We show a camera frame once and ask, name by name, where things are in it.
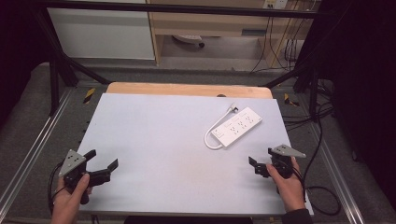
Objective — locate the white wall outlet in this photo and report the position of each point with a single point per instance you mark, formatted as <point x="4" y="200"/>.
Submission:
<point x="274" y="3"/>

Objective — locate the white cabinet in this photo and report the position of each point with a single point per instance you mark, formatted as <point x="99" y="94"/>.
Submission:
<point x="99" y="34"/>

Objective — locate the wooden desk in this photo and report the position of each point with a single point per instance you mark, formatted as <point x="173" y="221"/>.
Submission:
<point x="211" y="23"/>

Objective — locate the white power strip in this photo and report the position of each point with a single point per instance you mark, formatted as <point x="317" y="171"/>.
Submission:
<point x="236" y="127"/>

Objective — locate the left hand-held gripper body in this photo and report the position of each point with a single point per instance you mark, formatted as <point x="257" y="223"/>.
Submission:
<point x="72" y="161"/>

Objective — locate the black metal frame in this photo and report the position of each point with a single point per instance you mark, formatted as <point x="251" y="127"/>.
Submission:
<point x="186" y="8"/>

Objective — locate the person's right hand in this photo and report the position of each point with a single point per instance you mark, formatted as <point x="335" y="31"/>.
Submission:
<point x="289" y="191"/>

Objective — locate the black curtain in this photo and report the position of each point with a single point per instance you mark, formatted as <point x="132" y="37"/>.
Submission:
<point x="15" y="46"/>
<point x="367" y="77"/>

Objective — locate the person's left hand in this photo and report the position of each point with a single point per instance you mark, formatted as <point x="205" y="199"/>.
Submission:
<point x="70" y="200"/>

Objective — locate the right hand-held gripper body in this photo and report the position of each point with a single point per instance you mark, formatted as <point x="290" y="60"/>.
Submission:
<point x="281" y="163"/>

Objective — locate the white table cover sheet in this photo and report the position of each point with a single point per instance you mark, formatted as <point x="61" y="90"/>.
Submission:
<point x="162" y="140"/>

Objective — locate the aluminium rail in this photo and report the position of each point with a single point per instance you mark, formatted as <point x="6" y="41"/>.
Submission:
<point x="33" y="150"/>
<point x="336" y="174"/>

